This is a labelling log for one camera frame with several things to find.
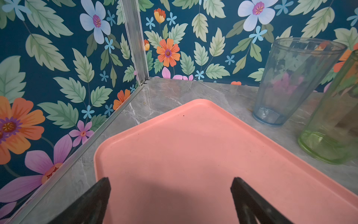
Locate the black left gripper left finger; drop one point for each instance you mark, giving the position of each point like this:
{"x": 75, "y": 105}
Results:
{"x": 90, "y": 208}

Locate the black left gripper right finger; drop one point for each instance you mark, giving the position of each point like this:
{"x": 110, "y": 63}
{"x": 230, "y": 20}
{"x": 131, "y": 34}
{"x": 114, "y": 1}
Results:
{"x": 252, "y": 208}

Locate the tall green glass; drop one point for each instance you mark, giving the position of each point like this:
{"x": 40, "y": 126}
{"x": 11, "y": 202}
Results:
{"x": 331, "y": 134}

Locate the clear blue tall glass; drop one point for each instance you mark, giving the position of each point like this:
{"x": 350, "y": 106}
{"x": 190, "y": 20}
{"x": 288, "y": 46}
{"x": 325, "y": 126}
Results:
{"x": 295, "y": 67}

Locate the pink plastic tray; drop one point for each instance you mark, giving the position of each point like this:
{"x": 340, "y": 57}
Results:
{"x": 178, "y": 168}

